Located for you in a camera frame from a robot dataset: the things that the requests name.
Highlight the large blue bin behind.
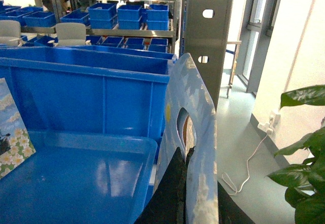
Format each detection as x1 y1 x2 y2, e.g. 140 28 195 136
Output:
0 46 176 143

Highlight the grey chair left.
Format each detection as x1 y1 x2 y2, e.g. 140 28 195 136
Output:
1 20 21 47

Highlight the flower print gift bag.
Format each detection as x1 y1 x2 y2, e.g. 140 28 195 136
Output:
154 53 219 223

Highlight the steel roller rack frame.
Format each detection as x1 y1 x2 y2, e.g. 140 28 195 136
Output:
184 0 233 105

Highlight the white power cable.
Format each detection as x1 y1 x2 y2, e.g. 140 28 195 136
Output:
221 111 280 196

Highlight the grey chair middle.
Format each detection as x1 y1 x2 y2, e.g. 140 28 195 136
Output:
55 22 86 46

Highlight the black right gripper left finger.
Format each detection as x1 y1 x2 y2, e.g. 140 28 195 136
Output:
135 147 187 223

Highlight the green potted plant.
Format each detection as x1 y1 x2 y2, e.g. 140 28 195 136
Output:
267 84 324 223

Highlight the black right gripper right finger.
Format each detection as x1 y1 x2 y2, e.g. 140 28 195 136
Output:
186 146 254 224

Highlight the grey chair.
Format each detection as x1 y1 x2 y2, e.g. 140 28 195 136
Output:
1 20 21 47
55 22 86 46

